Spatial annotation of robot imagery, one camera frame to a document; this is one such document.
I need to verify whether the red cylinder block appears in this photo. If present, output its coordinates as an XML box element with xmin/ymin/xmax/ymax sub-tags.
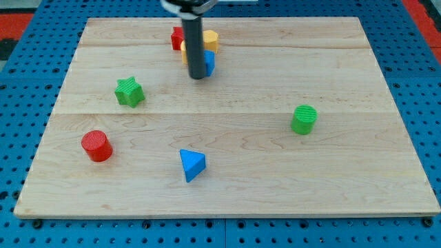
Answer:
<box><xmin>81</xmin><ymin>130</ymin><xmax>113</xmax><ymax>162</ymax></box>

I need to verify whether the yellow heart block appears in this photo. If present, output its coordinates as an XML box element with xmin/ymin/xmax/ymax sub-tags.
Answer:
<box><xmin>180</xmin><ymin>41</ymin><xmax>187</xmax><ymax>65</ymax></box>

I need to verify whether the green star block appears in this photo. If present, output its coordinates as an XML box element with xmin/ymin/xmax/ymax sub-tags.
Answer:
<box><xmin>114</xmin><ymin>76</ymin><xmax>145</xmax><ymax>108</ymax></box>

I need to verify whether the yellow hexagon block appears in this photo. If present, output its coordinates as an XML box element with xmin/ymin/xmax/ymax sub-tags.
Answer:
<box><xmin>203</xmin><ymin>30</ymin><xmax>219</xmax><ymax>54</ymax></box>

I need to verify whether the green cylinder block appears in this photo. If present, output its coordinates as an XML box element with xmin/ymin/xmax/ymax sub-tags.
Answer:
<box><xmin>291</xmin><ymin>105</ymin><xmax>318</xmax><ymax>135</ymax></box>

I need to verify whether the light wooden board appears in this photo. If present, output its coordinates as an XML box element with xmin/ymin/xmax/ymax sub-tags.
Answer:
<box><xmin>14</xmin><ymin>17</ymin><xmax>440</xmax><ymax>220</ymax></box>

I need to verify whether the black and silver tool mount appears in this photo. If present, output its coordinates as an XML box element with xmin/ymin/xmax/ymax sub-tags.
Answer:
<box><xmin>160</xmin><ymin>0</ymin><xmax>218</xmax><ymax>19</ymax></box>

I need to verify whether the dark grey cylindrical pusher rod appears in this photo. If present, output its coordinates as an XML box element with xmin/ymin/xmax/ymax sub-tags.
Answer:
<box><xmin>182</xmin><ymin>16</ymin><xmax>206</xmax><ymax>80</ymax></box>

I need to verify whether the blue cube block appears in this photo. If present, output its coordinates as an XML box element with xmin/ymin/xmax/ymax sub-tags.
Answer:
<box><xmin>204</xmin><ymin>50</ymin><xmax>216</xmax><ymax>76</ymax></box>

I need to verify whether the blue triangle block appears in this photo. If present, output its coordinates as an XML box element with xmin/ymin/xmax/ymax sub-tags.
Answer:
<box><xmin>179</xmin><ymin>149</ymin><xmax>206</xmax><ymax>183</ymax></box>

